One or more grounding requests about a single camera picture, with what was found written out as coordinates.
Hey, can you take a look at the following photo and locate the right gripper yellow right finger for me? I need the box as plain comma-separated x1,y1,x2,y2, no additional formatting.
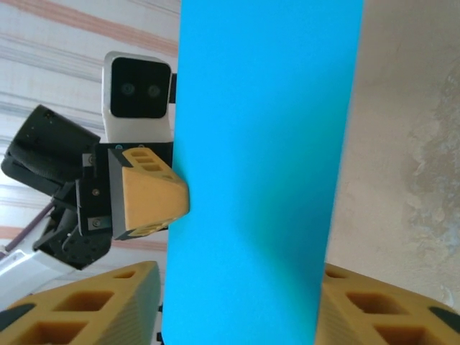
315,263,460,345

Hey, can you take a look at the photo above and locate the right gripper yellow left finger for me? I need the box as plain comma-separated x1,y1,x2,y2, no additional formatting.
0,261,165,345

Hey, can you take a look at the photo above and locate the teal blue cloth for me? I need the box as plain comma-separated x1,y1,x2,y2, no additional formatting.
160,0,366,345

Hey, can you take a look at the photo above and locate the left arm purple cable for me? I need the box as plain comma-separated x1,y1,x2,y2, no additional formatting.
5,203,57,252

